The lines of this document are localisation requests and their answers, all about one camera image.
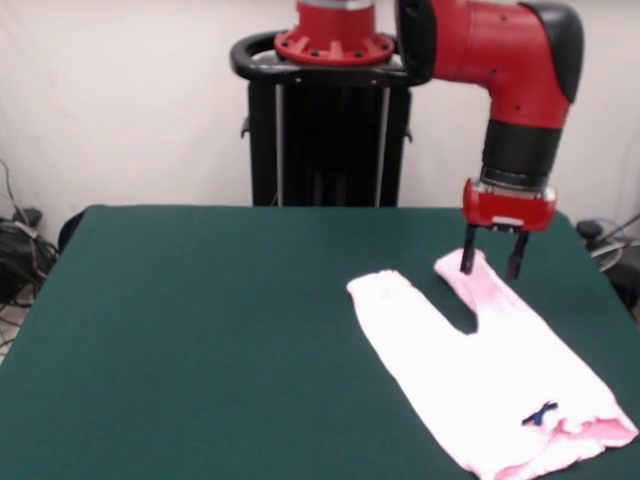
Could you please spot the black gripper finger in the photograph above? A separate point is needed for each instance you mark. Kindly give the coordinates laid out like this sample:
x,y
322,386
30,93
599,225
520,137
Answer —
x,y
468,250
516,257

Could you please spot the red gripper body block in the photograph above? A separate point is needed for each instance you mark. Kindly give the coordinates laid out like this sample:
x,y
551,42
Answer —
x,y
505,210

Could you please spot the pink baby pants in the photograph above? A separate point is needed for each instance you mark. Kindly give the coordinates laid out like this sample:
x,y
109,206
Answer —
x,y
475,365

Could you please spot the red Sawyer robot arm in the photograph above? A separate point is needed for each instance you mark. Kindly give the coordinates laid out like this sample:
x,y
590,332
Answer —
x,y
500,55

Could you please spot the grey round stand base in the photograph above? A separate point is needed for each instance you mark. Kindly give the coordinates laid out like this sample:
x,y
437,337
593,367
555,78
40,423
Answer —
x,y
607,255

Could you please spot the dark green table cloth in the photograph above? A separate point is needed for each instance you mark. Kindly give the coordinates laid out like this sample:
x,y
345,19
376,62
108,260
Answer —
x,y
175,350

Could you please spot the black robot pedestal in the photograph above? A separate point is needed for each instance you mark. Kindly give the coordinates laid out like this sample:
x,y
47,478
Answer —
x,y
330,145

